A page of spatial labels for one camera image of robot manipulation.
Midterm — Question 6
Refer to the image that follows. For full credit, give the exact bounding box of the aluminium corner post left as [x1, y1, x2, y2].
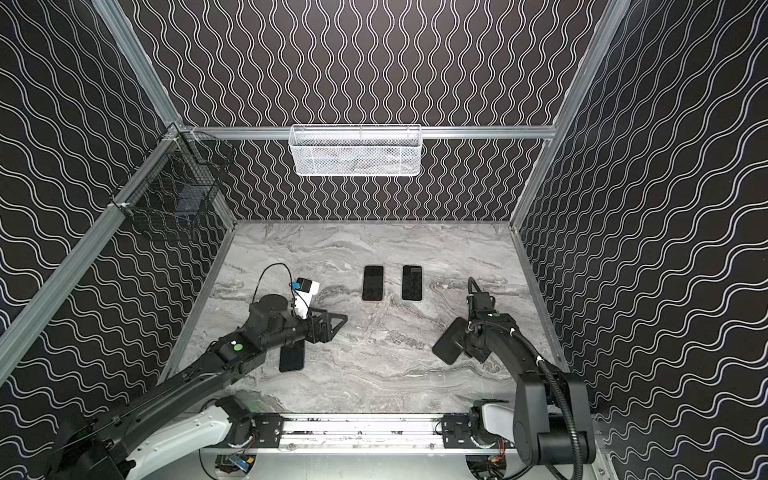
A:
[93, 0, 183, 126]

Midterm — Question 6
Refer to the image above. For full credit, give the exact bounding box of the black wire mesh basket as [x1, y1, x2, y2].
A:
[119, 131, 235, 243]

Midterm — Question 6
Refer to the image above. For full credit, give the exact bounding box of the aluminium corner post right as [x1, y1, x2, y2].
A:
[510, 0, 631, 232]

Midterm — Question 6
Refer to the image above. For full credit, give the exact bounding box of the black phone purple edge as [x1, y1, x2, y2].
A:
[362, 265, 385, 302]

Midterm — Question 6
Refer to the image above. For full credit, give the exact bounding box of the aluminium corner post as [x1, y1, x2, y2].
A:
[510, 0, 631, 232]
[93, 0, 183, 126]

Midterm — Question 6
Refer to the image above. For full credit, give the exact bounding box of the aluminium back crossbar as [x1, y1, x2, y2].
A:
[183, 124, 556, 141]

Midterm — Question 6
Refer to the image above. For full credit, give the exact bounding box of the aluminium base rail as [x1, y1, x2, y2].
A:
[119, 410, 607, 457]

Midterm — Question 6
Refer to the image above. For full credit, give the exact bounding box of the aluminium left side rail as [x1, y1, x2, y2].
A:
[0, 128, 181, 385]

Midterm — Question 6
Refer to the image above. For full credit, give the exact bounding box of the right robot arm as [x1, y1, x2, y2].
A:
[453, 282, 596, 479]

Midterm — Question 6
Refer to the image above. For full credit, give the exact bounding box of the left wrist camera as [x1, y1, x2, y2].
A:
[292, 277, 320, 319]

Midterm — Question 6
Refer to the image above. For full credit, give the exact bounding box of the light blue phone case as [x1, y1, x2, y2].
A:
[401, 264, 425, 302]

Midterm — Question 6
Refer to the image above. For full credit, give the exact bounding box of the white wire mesh basket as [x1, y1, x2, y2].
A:
[288, 134, 424, 177]

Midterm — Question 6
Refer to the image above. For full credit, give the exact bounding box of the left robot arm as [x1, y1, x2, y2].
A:
[45, 294, 348, 479]

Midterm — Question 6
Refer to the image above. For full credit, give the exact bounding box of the black phone case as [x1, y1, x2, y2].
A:
[432, 317, 468, 365]

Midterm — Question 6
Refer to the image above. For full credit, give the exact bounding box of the black phone blue edge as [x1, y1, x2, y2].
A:
[279, 341, 306, 373]

